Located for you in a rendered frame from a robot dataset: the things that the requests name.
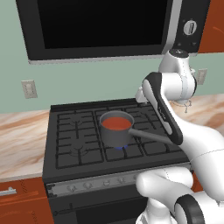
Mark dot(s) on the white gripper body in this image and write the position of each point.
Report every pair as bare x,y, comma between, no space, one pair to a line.
141,96

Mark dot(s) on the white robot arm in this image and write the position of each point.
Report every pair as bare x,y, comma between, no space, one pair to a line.
204,163

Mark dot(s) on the red marinara sauce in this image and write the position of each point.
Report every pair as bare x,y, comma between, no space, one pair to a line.
116,123

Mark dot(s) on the silver stove knob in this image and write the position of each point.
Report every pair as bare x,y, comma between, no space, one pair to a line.
71,188
135,177
87,185
122,180
106,183

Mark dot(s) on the black stove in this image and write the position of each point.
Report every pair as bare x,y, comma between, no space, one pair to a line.
73,164

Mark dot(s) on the grey saucepan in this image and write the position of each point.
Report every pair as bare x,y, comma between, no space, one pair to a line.
112,137

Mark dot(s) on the blue burner flame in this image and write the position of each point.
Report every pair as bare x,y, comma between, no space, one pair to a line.
121,148

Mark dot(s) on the black microwave oven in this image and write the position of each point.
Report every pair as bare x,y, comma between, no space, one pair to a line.
102,23

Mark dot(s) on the silver microwave knob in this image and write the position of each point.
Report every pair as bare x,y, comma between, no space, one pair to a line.
190,27

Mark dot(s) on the orange base cupboard front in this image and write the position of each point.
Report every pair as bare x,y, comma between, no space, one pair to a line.
197,183

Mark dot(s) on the black oven door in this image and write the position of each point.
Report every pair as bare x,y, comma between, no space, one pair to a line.
96,211

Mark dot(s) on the orange drawer front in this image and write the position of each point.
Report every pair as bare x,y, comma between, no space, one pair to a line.
26,185

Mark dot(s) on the orange cupboard door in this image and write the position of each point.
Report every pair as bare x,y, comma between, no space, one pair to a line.
23,213

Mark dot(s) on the white wall socket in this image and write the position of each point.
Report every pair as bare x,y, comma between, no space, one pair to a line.
201,76
29,89

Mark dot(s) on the orange wall cupboard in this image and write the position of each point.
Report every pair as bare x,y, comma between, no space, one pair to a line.
215,20

